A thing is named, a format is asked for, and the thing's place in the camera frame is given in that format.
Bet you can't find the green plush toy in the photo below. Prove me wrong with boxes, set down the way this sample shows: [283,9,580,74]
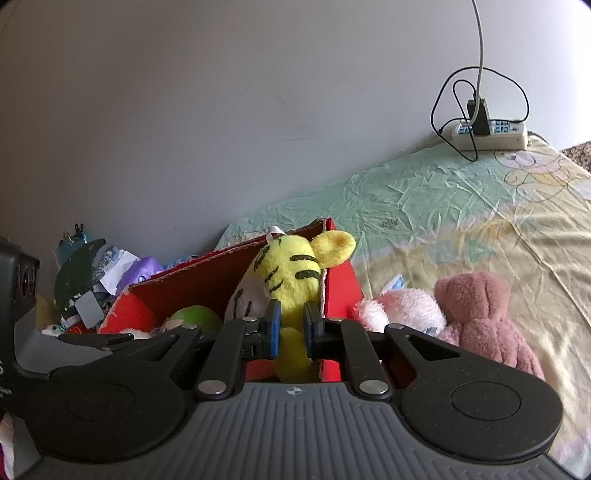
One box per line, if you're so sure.
[162,305,222,334]

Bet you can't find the yellow tiger plush toy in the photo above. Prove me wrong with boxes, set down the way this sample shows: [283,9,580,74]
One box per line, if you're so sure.
[224,230,356,383]

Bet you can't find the white pink plush bunny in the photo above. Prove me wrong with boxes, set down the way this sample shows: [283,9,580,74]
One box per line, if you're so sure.
[353,275,447,337]

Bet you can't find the mauve teddy bear plush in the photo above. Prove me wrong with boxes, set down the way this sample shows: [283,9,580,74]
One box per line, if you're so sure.
[434,271,545,380]

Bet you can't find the red cardboard box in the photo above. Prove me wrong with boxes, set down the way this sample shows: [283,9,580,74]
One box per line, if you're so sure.
[98,219,362,382]

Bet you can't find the clutter pile beside bed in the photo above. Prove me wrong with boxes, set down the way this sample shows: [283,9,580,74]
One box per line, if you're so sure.
[41,223,184,337]

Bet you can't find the cartoon printed bed sheet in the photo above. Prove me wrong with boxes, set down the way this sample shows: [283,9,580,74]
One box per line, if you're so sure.
[218,138,590,478]

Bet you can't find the black power adapter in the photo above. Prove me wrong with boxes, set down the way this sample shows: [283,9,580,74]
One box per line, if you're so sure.
[467,98,491,136]

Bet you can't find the white power strip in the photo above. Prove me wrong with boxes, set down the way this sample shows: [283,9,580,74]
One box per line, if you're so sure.
[451,120,528,151]

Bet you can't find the brown patterned blanket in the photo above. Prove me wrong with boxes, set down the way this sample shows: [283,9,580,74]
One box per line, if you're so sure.
[561,141,591,172]

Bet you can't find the black adapter cable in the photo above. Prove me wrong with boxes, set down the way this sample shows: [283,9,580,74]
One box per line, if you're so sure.
[431,66,530,163]

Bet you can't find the white power strip cord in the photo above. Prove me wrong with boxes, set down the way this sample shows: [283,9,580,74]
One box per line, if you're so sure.
[469,0,486,128]

